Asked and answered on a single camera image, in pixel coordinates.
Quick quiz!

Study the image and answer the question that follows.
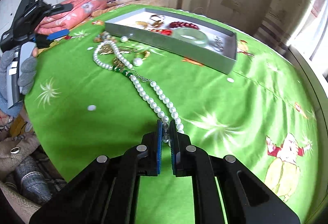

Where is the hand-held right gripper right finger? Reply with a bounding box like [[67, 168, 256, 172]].
[[169, 119, 301, 224]]

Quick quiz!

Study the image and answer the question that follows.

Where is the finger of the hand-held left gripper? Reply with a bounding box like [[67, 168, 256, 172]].
[[35, 29, 70, 49], [48, 3, 74, 16]]

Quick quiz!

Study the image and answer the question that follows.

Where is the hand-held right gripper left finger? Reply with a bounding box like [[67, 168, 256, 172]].
[[29, 119, 164, 224]]

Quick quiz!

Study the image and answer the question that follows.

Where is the gold pendant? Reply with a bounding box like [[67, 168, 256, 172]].
[[93, 32, 117, 57]]

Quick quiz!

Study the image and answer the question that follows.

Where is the white pearl necklace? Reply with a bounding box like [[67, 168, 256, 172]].
[[93, 39, 185, 143]]

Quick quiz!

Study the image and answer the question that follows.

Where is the gold pearl earring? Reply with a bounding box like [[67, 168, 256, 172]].
[[133, 50, 151, 67]]

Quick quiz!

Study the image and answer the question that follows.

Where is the grey cardboard box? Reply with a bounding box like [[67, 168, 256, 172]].
[[105, 8, 237, 75]]

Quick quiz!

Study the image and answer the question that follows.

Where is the gold ring brooch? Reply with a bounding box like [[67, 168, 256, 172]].
[[149, 14, 165, 28]]

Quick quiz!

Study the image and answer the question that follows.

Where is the pale green jade bangle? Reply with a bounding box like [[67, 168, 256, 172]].
[[174, 28, 209, 46]]

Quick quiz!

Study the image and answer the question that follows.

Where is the rhinestone pearl brooch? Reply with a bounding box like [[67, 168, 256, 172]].
[[212, 36, 225, 51]]

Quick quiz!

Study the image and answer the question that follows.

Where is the red bead bracelet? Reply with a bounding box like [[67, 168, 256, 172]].
[[169, 21, 200, 31]]

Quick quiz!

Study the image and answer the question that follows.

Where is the person's left hand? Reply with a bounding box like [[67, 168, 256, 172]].
[[0, 48, 38, 115]]

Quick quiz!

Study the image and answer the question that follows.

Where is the pink floral quilt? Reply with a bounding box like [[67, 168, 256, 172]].
[[37, 0, 108, 35]]

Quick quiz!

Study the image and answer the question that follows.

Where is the yellow pillow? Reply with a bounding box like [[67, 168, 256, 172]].
[[92, 0, 170, 17]]

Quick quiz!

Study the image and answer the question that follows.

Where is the yellow printed cloth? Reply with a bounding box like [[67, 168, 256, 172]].
[[10, 111, 33, 135]]

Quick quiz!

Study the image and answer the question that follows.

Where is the dark grey knitted cloth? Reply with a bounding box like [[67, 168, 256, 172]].
[[14, 155, 53, 205]]

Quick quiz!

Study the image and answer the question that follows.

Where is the white window sill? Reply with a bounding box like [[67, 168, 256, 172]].
[[287, 45, 328, 101]]

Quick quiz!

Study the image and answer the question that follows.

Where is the printed curtain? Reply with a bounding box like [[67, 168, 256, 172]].
[[254, 0, 315, 55]]

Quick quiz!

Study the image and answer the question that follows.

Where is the window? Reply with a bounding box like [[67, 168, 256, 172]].
[[307, 0, 328, 60]]

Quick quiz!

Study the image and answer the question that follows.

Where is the wall socket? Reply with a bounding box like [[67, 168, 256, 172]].
[[222, 0, 243, 8]]

